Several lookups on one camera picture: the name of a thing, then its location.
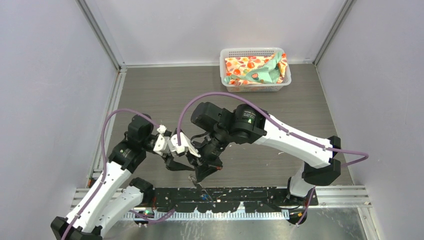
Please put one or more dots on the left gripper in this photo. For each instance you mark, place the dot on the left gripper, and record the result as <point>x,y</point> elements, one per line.
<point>173,164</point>

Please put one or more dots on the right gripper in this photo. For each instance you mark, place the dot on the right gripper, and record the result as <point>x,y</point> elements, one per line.
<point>204,165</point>

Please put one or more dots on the large metal keyring disc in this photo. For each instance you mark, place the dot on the large metal keyring disc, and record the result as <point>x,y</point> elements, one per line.
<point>200,189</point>

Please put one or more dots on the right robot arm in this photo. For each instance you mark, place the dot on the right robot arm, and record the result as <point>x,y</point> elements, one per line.
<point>246,125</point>

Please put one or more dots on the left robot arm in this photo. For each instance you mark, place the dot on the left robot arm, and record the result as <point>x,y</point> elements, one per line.
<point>98,212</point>

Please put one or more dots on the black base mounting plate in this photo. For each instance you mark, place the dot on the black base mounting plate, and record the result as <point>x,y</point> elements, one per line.
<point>266,199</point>

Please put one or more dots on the white plastic basket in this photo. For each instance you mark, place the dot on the white plastic basket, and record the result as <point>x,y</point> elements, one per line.
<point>253,51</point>

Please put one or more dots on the floral patterned cloth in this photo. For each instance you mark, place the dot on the floral patterned cloth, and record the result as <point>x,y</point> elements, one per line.
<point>251,70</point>

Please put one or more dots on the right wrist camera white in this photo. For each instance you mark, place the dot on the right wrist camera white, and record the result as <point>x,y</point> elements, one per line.
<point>179,145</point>

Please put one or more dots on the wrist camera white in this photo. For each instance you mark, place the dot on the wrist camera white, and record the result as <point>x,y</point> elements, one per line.
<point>161,146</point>
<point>179,145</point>

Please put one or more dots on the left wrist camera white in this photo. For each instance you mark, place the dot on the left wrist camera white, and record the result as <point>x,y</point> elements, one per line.
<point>161,146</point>

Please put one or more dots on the aluminium frame rail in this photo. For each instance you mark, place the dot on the aluminium frame rail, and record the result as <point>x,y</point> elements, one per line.
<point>329,197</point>

